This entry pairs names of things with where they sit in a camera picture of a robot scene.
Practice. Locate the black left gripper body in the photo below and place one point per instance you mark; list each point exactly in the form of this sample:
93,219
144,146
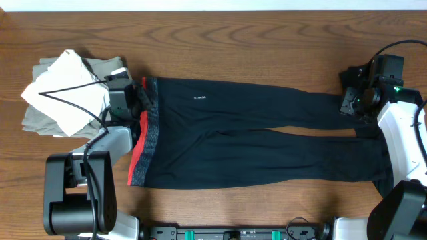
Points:
141,102

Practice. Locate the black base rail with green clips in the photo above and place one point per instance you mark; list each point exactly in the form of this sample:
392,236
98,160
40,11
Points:
297,229

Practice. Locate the grey-green folded garment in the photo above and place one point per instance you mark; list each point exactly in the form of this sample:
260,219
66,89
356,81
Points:
36,121

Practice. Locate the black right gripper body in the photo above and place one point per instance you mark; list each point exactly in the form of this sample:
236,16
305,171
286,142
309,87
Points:
352,102

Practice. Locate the white folded shirt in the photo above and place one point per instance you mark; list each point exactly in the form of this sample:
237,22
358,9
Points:
68,93

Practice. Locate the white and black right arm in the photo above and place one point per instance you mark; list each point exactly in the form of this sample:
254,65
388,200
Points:
399,113

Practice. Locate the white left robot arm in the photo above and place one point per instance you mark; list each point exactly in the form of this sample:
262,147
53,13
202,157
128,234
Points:
79,199

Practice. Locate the black folded garment at right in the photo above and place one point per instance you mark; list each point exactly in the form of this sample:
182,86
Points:
353,77

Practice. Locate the black leggings with red waistband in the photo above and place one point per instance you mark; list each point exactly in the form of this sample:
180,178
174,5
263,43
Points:
210,134

